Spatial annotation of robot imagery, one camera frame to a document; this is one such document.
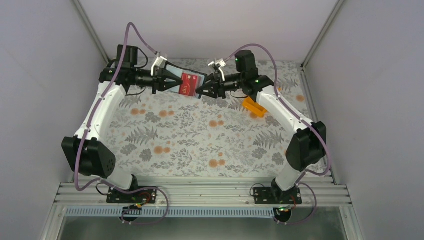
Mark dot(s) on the grey slotted cable duct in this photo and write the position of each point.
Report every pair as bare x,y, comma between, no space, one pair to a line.
172,212

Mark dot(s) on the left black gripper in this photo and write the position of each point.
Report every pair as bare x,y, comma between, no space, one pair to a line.
158,82

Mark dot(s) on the red credit card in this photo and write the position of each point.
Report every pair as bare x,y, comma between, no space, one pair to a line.
191,81

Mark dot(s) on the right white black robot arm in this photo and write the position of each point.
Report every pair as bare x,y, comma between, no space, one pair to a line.
308,144

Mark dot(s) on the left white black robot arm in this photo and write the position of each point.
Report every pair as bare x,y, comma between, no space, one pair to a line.
86,152

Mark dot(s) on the black card holder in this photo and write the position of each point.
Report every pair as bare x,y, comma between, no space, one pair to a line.
177,70

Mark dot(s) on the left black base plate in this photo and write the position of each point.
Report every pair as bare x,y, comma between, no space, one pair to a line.
143,197

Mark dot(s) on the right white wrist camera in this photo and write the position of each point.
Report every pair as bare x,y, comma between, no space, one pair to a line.
217,67

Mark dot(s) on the orange plastic bin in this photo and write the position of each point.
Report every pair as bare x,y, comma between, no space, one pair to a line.
255,107

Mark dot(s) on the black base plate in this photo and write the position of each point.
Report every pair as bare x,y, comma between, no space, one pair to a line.
143,197
274,196

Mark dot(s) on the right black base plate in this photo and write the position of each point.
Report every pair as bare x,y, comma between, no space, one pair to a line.
274,196

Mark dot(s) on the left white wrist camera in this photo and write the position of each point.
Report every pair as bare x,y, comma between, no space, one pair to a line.
158,63

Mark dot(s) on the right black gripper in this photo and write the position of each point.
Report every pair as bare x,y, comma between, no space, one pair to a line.
218,80

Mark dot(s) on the aluminium rail frame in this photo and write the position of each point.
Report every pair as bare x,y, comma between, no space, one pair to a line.
212,192

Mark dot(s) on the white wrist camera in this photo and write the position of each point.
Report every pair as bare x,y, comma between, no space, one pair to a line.
217,67
158,63

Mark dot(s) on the floral table mat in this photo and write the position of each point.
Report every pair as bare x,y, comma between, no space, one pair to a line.
168,134

